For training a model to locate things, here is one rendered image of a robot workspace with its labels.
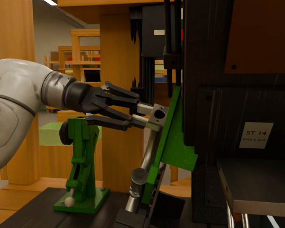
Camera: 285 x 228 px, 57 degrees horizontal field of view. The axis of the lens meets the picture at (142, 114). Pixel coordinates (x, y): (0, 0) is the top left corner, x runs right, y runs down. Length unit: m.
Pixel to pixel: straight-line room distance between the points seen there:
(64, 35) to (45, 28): 0.87
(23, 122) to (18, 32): 0.49
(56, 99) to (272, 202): 0.49
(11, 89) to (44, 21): 11.19
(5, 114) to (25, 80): 0.09
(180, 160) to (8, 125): 0.38
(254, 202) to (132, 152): 0.62
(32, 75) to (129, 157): 0.45
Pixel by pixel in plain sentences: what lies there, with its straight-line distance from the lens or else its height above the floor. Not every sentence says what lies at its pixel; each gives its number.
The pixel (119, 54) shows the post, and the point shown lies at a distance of 0.92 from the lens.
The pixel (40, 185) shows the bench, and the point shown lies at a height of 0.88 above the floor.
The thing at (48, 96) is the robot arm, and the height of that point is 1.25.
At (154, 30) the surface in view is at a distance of 0.80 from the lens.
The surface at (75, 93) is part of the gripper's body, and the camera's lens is 0.64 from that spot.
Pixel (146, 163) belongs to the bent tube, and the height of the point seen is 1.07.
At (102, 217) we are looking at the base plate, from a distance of 0.80.
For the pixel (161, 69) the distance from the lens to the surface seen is 7.52.
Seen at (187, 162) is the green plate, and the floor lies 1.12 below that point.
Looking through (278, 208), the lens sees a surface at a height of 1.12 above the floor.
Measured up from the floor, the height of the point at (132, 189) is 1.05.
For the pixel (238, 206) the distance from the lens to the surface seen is 0.38.
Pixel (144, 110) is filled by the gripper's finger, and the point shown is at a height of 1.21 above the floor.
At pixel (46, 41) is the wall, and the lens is 11.70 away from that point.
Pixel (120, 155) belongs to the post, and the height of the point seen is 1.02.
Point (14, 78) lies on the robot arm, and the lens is 0.69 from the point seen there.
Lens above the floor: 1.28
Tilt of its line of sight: 7 degrees down
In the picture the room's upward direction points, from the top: straight up
